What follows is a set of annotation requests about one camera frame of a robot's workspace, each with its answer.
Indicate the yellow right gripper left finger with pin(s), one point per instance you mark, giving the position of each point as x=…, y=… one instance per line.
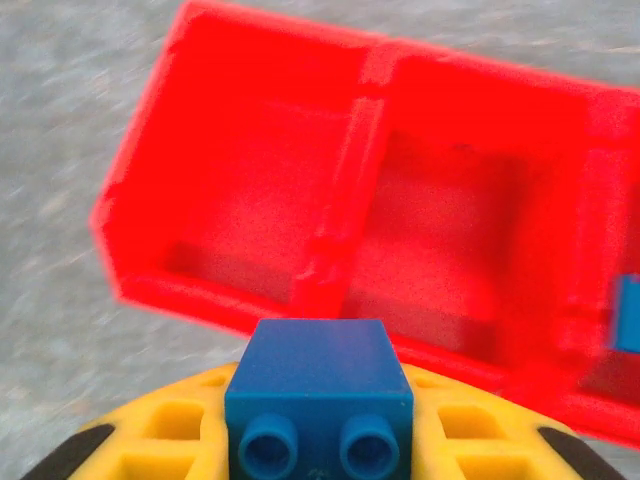
x=165, y=425

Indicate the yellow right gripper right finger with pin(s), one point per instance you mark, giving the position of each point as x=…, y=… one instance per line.
x=475, y=425

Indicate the blue lego brick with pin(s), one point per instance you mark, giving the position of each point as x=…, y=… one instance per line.
x=320, y=370
x=627, y=315

